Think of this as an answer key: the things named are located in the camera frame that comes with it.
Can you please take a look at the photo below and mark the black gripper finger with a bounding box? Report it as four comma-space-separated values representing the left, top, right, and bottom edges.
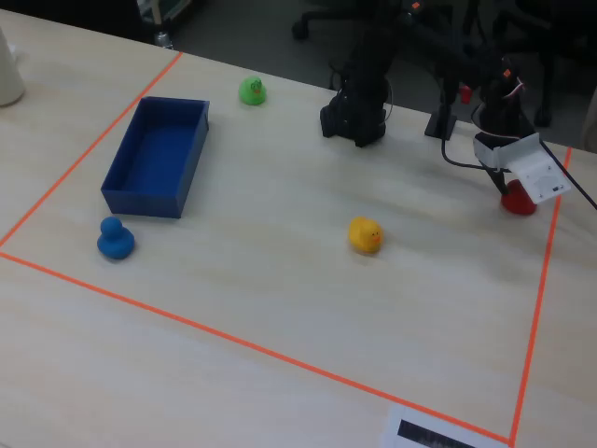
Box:
484, 165, 511, 196

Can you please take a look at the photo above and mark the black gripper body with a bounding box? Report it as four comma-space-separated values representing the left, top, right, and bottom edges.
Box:
474, 56, 536, 147

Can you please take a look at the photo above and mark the red rubber duck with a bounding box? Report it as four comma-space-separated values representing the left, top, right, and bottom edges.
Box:
500, 179, 538, 217

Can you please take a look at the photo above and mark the yellow rubber duck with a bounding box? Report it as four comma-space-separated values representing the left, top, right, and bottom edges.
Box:
348, 216, 384, 256

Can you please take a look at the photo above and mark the green rubber duck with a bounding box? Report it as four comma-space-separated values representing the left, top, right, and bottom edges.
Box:
238, 75, 269, 107

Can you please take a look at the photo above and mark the blue rectangular open box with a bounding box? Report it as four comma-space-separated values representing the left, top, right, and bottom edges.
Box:
100, 95, 211, 219

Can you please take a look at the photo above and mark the blue rubber duck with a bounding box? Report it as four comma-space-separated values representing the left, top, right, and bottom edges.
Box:
96, 216, 136, 261

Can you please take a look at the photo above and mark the black office chair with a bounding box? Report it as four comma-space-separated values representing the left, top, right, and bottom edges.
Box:
288, 0, 369, 43
465, 0, 590, 130

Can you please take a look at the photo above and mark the orange tape strip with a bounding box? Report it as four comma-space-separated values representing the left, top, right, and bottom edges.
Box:
508, 147, 574, 447
0, 250, 514, 444
0, 50, 185, 248

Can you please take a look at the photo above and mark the white paper with black bar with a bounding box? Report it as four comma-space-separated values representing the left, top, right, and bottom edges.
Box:
379, 403, 512, 448

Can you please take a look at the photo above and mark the pale wheeled cart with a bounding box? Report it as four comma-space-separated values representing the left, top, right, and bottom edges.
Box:
134, 0, 193, 50

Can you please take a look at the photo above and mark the white ceramic jug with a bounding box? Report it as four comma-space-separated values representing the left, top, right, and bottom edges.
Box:
0, 26, 27, 108

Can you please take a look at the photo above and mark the white gripper camera mount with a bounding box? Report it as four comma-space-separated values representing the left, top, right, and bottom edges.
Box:
473, 133, 573, 206

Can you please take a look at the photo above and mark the black camera cable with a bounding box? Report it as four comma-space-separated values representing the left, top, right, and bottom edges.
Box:
439, 81, 486, 170

